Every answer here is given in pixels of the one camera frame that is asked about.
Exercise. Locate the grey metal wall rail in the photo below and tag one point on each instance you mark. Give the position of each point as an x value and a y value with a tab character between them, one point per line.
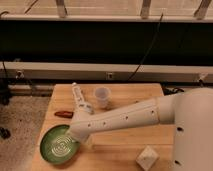
107	72

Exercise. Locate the white sponge block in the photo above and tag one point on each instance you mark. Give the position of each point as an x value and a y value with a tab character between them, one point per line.
147	158

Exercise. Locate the black object on floor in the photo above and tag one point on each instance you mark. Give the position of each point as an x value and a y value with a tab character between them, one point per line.
4	133

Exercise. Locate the translucent plastic cup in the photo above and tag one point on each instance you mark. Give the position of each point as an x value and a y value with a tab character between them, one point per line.
102	95

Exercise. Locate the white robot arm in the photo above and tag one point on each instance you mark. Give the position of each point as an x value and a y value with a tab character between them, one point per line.
191	113

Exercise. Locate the white plastic bottle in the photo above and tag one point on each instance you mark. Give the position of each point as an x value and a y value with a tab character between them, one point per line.
78	97

